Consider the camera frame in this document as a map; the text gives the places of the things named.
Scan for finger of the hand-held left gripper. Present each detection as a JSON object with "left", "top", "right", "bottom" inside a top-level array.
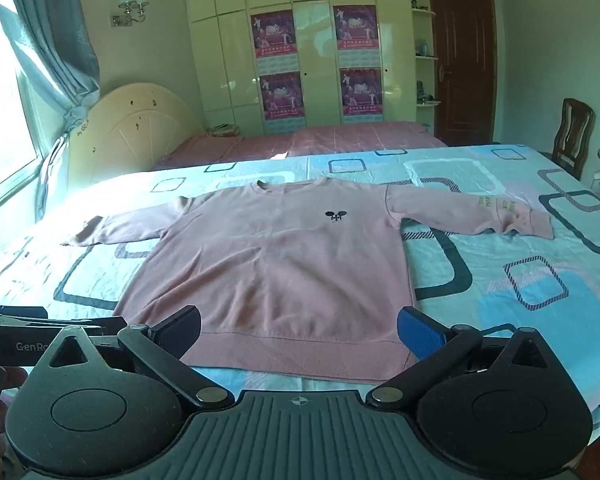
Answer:
[
  {"left": 0, "top": 304, "right": 49, "bottom": 322},
  {"left": 40, "top": 315, "right": 129, "bottom": 342}
]

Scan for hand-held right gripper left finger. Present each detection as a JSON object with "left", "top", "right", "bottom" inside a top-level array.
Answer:
[{"left": 45, "top": 305, "right": 236, "bottom": 410}]

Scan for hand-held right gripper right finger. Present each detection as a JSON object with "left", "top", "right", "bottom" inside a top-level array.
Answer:
[{"left": 365, "top": 305, "right": 557, "bottom": 410}]

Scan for pink sweatshirt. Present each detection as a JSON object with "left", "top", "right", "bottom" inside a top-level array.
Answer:
[{"left": 62, "top": 176, "right": 555, "bottom": 387}]

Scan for blue patterned bed sheet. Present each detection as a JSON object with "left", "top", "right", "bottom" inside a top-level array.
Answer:
[{"left": 0, "top": 144, "right": 600, "bottom": 443}]

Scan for cream wooden headboard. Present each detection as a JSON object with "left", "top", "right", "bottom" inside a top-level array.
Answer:
[{"left": 67, "top": 84, "right": 206, "bottom": 187}]

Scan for pink checked bed cover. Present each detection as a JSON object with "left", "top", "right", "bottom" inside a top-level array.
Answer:
[{"left": 150, "top": 120, "right": 449, "bottom": 172}]

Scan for stack of books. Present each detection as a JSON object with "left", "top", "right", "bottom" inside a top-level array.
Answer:
[{"left": 205, "top": 122, "right": 244, "bottom": 137}]

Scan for window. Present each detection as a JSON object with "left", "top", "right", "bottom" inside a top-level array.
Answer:
[{"left": 0, "top": 0, "right": 42, "bottom": 202}]

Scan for dark wooden chair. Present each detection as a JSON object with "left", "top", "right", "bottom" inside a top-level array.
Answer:
[{"left": 540, "top": 97, "right": 597, "bottom": 181}]

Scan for brown wooden door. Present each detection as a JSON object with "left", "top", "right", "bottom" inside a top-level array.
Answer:
[{"left": 427, "top": 0, "right": 496, "bottom": 147}]

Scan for cream corner shelves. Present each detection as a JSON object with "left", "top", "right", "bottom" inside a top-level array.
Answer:
[{"left": 409, "top": 0, "right": 441, "bottom": 131}]

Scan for cream glossy wardrobe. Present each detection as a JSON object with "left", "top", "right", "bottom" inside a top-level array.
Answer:
[{"left": 180, "top": 0, "right": 416, "bottom": 136}]

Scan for grey-blue curtain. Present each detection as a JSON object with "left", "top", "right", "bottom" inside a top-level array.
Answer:
[{"left": 0, "top": 0, "right": 102, "bottom": 211}]

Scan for purple wall poster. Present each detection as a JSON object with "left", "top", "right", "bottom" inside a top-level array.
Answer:
[
  {"left": 339, "top": 66, "right": 384, "bottom": 125},
  {"left": 333, "top": 4, "right": 380, "bottom": 67},
  {"left": 250, "top": 9, "right": 299, "bottom": 77},
  {"left": 258, "top": 71, "right": 304, "bottom": 134}
]

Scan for double wall lamp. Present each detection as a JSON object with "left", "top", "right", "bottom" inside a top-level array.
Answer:
[{"left": 111, "top": 0, "right": 149, "bottom": 27}]

